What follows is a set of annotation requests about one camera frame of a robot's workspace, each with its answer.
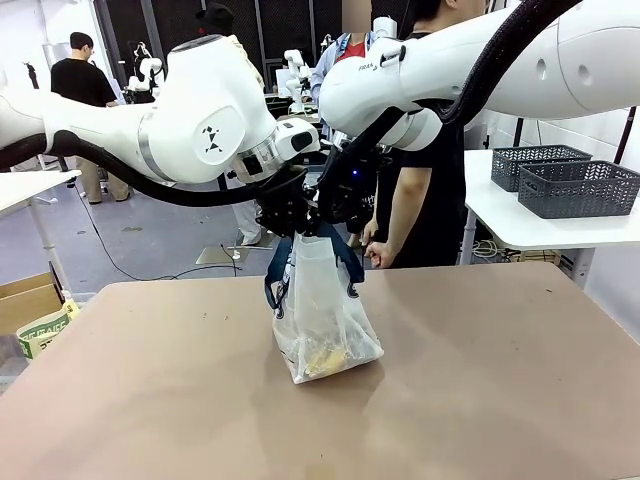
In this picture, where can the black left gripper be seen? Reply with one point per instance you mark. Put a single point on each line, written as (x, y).
(285, 205)

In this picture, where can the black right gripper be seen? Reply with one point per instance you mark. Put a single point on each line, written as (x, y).
(345, 200)

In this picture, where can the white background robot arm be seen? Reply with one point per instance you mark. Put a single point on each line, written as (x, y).
(145, 70)
(296, 75)

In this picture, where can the person's right forearm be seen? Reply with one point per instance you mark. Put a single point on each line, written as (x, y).
(405, 210)

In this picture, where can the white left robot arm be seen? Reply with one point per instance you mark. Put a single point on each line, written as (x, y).
(200, 100)

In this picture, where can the person's right hand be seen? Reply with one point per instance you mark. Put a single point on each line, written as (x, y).
(384, 255)

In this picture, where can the grey floor plate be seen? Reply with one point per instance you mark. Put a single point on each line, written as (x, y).
(215, 255)

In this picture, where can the person in black T-shirt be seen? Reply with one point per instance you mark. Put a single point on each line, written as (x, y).
(430, 200)

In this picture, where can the white side table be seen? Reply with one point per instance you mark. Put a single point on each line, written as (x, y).
(500, 220)

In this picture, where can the person red shirt blue overshirt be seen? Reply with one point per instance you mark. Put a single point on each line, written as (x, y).
(354, 50)

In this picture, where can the black tripod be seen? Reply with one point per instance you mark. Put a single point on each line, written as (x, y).
(518, 132)
(622, 135)
(32, 75)

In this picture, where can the person beige jacket grey trousers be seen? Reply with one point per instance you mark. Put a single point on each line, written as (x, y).
(215, 20)

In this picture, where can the black shirt khaki trousers person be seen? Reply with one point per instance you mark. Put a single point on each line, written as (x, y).
(80, 80)

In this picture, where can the green white printed sack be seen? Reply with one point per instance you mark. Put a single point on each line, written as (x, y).
(45, 332)

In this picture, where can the brown cardboard box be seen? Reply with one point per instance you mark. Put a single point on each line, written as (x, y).
(30, 305)

